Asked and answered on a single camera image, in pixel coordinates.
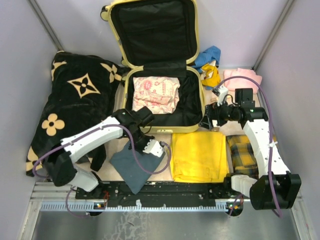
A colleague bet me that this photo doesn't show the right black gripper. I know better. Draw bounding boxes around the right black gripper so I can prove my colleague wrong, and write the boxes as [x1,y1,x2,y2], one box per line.
[198,97,240,130]

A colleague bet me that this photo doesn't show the dark blue shirt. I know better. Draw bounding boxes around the dark blue shirt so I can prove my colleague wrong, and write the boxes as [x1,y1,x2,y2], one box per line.
[109,142,165,195]

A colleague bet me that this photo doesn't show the yellow pants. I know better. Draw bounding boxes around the yellow pants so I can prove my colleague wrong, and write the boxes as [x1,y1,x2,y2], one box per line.
[170,131,229,183]

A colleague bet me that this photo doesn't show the white pink printed garment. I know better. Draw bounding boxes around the white pink printed garment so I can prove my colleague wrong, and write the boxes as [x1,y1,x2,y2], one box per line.
[132,76,180,115]

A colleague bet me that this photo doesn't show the yellow black plaid shirt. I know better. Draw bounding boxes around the yellow black plaid shirt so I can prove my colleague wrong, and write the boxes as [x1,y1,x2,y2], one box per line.
[226,135,259,180]

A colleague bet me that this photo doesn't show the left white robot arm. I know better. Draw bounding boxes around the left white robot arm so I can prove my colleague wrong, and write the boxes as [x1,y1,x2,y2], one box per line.
[42,107,164,199]

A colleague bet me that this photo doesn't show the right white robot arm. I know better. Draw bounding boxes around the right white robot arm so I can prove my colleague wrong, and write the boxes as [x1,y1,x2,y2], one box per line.
[200,86,302,211]

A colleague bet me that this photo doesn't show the yellow patterned cloth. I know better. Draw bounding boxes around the yellow patterned cloth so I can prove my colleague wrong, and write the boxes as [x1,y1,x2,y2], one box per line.
[200,60,221,90]

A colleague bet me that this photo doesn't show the pink folded towel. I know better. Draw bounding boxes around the pink folded towel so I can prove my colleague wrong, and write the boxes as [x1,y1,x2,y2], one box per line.
[223,67,263,95]

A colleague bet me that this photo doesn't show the blue crumpled cloth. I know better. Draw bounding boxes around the blue crumpled cloth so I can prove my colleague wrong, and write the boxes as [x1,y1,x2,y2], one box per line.
[192,45,221,74]

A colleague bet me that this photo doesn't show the black floral fleece blanket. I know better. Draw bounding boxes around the black floral fleece blanket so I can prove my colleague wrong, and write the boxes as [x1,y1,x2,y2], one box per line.
[26,51,129,177]

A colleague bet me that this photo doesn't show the yellow open suitcase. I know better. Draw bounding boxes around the yellow open suitcase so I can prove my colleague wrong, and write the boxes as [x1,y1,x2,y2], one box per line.
[100,0,205,134]

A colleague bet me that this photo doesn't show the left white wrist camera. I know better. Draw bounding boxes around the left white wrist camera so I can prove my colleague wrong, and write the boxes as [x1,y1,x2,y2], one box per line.
[142,139,164,158]

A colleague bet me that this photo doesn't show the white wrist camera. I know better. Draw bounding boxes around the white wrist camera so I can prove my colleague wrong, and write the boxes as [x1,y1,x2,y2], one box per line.
[142,139,164,158]
[212,85,229,106]

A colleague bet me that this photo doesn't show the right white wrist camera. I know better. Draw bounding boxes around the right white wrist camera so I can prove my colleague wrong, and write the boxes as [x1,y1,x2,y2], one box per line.
[212,85,229,106]

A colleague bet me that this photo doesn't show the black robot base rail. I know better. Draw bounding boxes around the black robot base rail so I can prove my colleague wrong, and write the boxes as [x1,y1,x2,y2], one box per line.
[75,181,244,217]

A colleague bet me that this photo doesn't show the white cable duct strip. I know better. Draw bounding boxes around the white cable duct strip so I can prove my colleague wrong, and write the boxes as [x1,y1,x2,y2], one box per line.
[39,201,233,212]

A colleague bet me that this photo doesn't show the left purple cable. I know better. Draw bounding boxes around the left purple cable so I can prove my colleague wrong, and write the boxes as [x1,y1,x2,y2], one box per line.
[31,124,172,220]

